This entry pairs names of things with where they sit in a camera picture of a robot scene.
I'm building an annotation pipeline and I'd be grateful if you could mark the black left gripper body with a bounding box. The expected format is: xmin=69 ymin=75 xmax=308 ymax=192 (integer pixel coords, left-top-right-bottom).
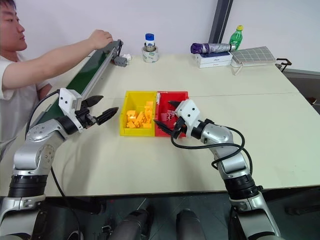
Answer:
xmin=74 ymin=99 xmax=98 ymax=129

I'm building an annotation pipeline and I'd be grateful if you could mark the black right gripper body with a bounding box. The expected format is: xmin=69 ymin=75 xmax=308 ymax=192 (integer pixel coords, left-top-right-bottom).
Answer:
xmin=172 ymin=117 xmax=188 ymax=139

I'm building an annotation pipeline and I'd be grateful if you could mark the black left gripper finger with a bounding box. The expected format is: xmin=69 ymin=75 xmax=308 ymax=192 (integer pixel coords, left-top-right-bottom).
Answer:
xmin=83 ymin=94 xmax=104 ymax=108
xmin=95 ymin=106 xmax=120 ymax=126

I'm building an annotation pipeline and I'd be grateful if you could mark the green conveyor belt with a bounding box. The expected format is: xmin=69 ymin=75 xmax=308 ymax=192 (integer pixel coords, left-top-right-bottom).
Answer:
xmin=29 ymin=39 xmax=125 ymax=131

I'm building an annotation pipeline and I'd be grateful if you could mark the person's right hand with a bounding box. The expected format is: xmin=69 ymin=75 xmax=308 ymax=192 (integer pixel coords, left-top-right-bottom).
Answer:
xmin=88 ymin=29 xmax=114 ymax=50

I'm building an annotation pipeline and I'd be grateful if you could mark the red plastic bin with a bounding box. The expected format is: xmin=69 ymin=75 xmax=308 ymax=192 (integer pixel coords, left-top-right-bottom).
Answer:
xmin=154 ymin=90 xmax=189 ymax=139

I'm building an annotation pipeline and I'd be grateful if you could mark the yellow plastic bin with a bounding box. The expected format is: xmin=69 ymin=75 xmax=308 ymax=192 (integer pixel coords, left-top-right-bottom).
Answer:
xmin=119 ymin=90 xmax=159 ymax=138

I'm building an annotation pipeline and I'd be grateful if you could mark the white tape roll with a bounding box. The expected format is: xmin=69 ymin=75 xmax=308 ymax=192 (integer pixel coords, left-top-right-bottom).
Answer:
xmin=141 ymin=45 xmax=160 ymax=64

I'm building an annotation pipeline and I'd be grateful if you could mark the white flat carton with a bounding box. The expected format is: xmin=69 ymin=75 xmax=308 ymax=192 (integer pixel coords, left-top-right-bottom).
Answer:
xmin=191 ymin=51 xmax=233 ymax=63
xmin=196 ymin=59 xmax=233 ymax=69

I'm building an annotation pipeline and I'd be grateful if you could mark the white bottle with blue cap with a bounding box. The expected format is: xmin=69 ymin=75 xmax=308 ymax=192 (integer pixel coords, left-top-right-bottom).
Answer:
xmin=144 ymin=32 xmax=157 ymax=52

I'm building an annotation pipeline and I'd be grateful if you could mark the purple folded umbrella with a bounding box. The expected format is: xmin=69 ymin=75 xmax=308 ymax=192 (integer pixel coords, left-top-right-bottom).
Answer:
xmin=190 ymin=42 xmax=237 ymax=54

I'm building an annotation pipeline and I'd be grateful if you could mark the green plastic bottle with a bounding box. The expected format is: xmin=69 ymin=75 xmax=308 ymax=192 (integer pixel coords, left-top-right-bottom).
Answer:
xmin=229 ymin=24 xmax=245 ymax=51

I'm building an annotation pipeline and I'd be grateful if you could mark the checkered grey pouch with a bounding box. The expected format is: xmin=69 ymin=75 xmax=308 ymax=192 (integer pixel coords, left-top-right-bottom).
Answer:
xmin=230 ymin=45 xmax=277 ymax=68

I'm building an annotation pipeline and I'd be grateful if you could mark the dark rounded shape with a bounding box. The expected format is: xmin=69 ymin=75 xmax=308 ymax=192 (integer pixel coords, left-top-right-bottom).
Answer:
xmin=175 ymin=208 xmax=206 ymax=240
xmin=112 ymin=208 xmax=155 ymax=240

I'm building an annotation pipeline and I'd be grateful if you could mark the person in white t-shirt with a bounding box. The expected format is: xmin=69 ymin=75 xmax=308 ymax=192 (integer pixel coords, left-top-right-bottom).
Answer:
xmin=0 ymin=0 xmax=54 ymax=161

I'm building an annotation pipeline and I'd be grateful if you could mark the black clamp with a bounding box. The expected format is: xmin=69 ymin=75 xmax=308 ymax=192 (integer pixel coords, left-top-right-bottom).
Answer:
xmin=275 ymin=57 xmax=293 ymax=74

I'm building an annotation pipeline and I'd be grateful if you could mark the grey side table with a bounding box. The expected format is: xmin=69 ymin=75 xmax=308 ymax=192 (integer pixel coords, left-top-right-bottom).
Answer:
xmin=281 ymin=68 xmax=320 ymax=106

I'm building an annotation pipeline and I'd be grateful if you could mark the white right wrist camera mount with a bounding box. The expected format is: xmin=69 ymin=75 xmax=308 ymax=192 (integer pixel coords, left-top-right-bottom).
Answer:
xmin=174 ymin=99 xmax=201 ymax=139

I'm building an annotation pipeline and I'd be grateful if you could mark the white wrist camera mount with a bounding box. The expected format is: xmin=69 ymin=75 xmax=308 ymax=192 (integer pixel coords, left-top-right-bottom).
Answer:
xmin=174 ymin=99 xmax=201 ymax=139
xmin=58 ymin=87 xmax=84 ymax=133

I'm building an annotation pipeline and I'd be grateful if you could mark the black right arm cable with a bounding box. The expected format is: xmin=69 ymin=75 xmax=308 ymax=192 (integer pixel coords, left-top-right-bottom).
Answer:
xmin=170 ymin=125 xmax=254 ymax=177

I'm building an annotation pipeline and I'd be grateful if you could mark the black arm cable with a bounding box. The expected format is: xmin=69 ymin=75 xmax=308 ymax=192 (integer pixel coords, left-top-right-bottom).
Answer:
xmin=170 ymin=125 xmax=254 ymax=177
xmin=24 ymin=89 xmax=81 ymax=240

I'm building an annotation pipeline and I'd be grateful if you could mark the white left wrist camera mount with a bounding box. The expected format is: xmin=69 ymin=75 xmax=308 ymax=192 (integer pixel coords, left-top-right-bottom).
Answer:
xmin=58 ymin=87 xmax=84 ymax=133

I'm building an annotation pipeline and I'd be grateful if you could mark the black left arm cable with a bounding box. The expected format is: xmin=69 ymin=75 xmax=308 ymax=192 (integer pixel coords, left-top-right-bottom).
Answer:
xmin=24 ymin=89 xmax=81 ymax=240

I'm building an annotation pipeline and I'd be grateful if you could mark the grey metal post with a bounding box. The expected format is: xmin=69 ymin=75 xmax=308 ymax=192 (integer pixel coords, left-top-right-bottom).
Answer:
xmin=208 ymin=0 xmax=235 ymax=45

